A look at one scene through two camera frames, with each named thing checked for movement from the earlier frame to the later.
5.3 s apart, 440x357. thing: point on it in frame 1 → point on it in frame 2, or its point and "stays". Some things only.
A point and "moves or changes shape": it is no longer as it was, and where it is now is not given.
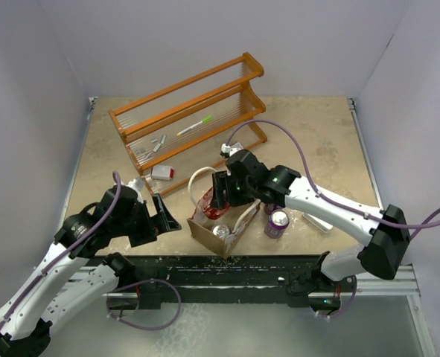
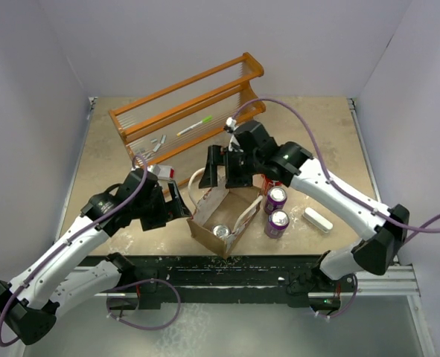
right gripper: (222, 180) → (216, 157)
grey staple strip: (162, 140) stays
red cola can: (214, 213) moves or changes shape
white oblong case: (321, 225) stays
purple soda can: (277, 223) stays
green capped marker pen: (205, 120) stays
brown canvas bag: (217, 233) stays
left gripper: (165, 222) → (176, 208)
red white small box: (162, 172) stays
